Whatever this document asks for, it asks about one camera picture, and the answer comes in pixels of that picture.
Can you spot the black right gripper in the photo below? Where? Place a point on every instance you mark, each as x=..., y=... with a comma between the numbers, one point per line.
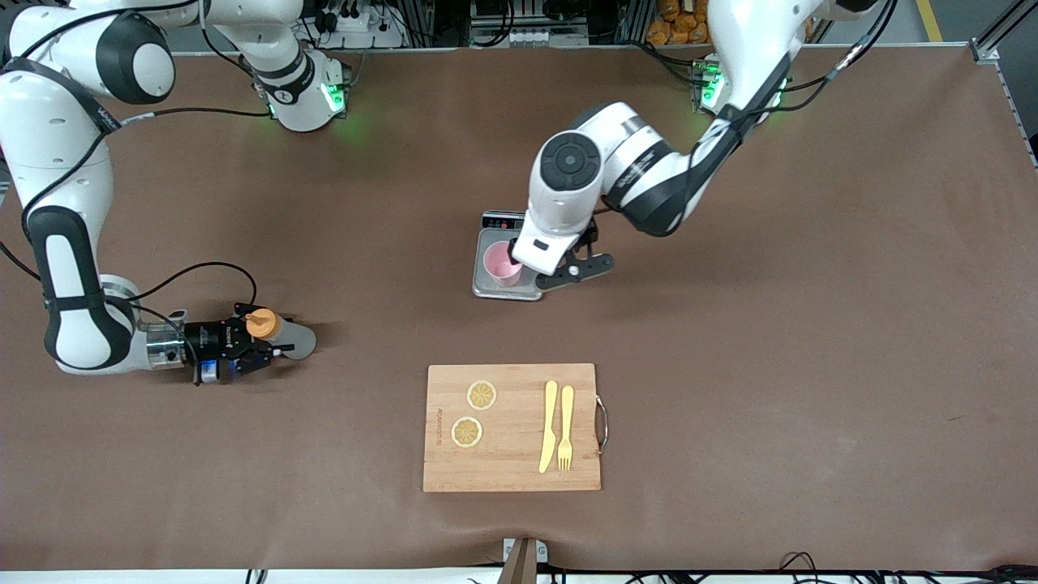
x=209, y=337

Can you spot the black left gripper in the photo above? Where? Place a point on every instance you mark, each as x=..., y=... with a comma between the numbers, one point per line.
x=589, y=236

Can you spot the translucent sauce bottle orange cap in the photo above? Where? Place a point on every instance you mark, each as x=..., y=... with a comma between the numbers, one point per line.
x=298, y=341

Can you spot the pink plastic cup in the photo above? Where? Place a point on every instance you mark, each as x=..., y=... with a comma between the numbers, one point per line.
x=499, y=264

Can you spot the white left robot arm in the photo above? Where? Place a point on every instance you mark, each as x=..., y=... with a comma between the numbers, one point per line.
x=649, y=170

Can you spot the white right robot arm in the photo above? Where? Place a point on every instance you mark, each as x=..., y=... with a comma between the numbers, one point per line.
x=73, y=122

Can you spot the silver digital kitchen scale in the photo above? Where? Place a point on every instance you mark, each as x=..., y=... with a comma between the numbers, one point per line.
x=499, y=221

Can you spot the yellow plastic fork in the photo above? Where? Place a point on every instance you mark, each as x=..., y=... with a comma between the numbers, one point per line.
x=566, y=414

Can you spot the lemon slice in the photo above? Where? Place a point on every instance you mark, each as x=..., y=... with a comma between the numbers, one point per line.
x=466, y=431
x=482, y=395

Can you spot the yellow plastic knife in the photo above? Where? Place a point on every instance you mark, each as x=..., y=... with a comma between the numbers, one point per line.
x=549, y=430

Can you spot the wooden cutting board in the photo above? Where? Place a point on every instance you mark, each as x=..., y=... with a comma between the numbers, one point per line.
x=511, y=462

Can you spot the black electronics box white connectors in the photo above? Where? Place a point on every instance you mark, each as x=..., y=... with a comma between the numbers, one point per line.
x=527, y=36

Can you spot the pile of orange snacks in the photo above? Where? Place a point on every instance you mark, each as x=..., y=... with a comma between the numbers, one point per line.
x=677, y=24

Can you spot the white power strip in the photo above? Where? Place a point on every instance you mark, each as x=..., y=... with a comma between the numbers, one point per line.
x=365, y=23

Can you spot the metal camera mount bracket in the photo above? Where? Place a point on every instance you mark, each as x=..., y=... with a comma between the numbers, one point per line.
x=523, y=564

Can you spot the aluminium frame strut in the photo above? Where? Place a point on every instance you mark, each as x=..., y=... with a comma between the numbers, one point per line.
x=1001, y=32

